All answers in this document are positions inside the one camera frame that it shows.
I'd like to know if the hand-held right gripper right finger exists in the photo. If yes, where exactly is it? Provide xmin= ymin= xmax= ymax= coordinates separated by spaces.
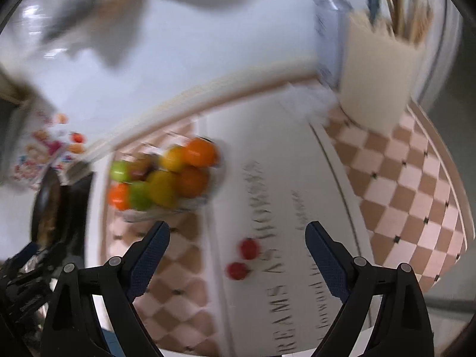
xmin=305 ymin=220 xmax=436 ymax=357

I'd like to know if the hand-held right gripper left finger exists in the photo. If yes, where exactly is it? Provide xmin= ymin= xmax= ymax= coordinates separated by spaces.
xmin=39 ymin=220 xmax=172 ymax=357

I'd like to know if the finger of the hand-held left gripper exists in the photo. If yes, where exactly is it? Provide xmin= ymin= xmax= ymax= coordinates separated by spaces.
xmin=10 ymin=242 xmax=68 ymax=275

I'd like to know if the green apple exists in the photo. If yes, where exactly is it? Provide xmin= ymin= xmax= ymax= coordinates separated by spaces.
xmin=110 ymin=161 xmax=130 ymax=183
xmin=129 ymin=181 xmax=153 ymax=211

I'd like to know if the oval white patterned plate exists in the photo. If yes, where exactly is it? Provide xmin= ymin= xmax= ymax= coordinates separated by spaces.
xmin=109 ymin=137 xmax=227 ymax=224

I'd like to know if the yellow lemon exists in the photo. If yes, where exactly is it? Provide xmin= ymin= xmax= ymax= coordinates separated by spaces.
xmin=146 ymin=170 xmax=179 ymax=209
xmin=159 ymin=146 xmax=187 ymax=172

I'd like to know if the orange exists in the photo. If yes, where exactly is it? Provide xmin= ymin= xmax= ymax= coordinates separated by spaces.
xmin=183 ymin=137 xmax=218 ymax=168
xmin=108 ymin=183 xmax=131 ymax=211

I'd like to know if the red cherry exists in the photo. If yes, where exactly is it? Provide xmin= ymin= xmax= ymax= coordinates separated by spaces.
xmin=239 ymin=238 xmax=260 ymax=260
xmin=227 ymin=262 xmax=250 ymax=280

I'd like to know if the reddish brown round fruit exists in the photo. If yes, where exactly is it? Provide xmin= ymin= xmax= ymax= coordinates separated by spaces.
xmin=176 ymin=166 xmax=210 ymax=198

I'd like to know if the dark brown apple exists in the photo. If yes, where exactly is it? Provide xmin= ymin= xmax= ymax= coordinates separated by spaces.
xmin=127 ymin=155 xmax=160 ymax=181

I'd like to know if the black glass gas stove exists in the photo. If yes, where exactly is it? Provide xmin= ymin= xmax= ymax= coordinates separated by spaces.
xmin=56 ymin=171 xmax=93 ymax=264

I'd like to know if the checkered brown table mat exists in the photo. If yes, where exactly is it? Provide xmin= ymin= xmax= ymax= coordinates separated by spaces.
xmin=98 ymin=93 xmax=467 ymax=357

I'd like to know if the cream utensil holder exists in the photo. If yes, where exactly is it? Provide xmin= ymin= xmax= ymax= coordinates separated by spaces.
xmin=336 ymin=9 xmax=426 ymax=134

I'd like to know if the grey gas canister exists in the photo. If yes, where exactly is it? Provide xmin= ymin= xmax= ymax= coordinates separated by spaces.
xmin=312 ymin=0 xmax=352 ymax=90

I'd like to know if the bundle of wooden chopsticks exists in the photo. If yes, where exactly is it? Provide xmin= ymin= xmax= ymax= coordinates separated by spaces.
xmin=375 ymin=0 xmax=434 ymax=43

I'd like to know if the black wok with metal handle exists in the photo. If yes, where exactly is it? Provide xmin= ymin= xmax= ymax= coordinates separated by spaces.
xmin=30 ymin=169 xmax=71 ymax=248

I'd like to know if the colourful wall sticker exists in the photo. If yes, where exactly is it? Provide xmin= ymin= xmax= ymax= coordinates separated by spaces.
xmin=11 ymin=108 xmax=88 ymax=190

